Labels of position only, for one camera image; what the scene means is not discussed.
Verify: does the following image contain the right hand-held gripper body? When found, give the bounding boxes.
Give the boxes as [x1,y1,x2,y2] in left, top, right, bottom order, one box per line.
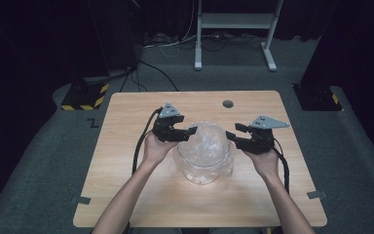
[244,114,290,154]

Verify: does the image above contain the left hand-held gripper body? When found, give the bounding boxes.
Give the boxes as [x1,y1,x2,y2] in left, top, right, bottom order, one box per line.
[151,102,189,143]

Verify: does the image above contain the clear plastic bag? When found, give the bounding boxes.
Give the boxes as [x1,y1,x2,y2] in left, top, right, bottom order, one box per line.
[176,120,235,170]

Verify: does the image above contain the clear glass bowl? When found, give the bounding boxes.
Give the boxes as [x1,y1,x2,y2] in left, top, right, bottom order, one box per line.
[173,120,236,186]

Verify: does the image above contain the person's left hand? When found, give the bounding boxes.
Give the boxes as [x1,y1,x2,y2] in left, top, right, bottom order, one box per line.
[141,131,179,167]

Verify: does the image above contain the person's right hand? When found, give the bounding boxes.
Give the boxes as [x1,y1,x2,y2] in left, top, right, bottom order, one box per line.
[243,147,281,179]

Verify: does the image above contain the black yellow striped base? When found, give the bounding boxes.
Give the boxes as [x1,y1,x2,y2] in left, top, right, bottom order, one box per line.
[60,78,110,111]
[292,83,345,112]

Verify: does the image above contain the grey tape piece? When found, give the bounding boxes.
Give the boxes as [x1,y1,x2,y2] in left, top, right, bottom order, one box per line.
[71,196,93,206]
[306,190,328,200]

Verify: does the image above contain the white metal stand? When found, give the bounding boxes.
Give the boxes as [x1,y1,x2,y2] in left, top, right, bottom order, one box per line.
[193,0,285,73]

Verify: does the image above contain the dark curtain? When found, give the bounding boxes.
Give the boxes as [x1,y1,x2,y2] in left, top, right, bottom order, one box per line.
[0,0,144,108]
[300,0,374,164]

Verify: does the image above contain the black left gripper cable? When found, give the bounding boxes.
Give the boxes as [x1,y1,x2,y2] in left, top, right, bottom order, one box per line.
[131,106,164,176]

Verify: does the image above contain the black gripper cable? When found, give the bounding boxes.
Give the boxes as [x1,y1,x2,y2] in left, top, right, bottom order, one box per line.
[271,137,290,195]
[131,106,164,176]

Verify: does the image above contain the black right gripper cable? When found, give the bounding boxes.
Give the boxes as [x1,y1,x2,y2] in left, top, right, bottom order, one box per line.
[271,137,290,195]

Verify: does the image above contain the long black floor cable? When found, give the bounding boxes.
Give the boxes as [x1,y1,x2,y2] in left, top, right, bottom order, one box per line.
[119,59,180,93]

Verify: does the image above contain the white floor cable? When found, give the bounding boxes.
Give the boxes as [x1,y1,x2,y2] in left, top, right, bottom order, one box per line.
[141,0,199,58]

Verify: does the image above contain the black floor cable bundle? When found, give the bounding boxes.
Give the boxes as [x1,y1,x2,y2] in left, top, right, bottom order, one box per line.
[142,30,265,54]

